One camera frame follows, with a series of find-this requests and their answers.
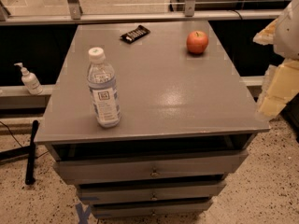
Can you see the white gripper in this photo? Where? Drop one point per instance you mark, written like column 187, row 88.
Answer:
column 288, row 34

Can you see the red apple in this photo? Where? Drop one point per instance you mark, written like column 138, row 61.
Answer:
column 197, row 42

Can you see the clear plastic water bottle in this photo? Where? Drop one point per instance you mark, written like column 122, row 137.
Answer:
column 103, row 89

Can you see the white pump dispenser bottle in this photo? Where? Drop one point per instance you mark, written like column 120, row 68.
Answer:
column 29, row 80

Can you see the grey drawer cabinet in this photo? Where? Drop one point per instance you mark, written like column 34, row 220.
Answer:
column 172, row 103

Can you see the top grey drawer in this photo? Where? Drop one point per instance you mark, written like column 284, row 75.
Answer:
column 146, row 168

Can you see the grey drawer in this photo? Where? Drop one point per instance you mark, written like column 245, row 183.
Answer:
column 154, row 192
column 146, row 168
column 150, row 208

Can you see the black candy bar wrapper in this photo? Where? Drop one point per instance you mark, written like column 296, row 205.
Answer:
column 135, row 34

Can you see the bottom grey drawer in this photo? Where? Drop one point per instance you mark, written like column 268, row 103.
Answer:
column 150, row 208

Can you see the middle grey drawer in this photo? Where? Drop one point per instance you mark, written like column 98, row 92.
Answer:
column 154, row 192

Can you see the black floor stand leg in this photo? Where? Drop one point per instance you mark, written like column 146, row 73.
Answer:
column 28, row 151

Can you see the metal railing frame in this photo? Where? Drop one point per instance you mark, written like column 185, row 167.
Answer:
column 82, row 11

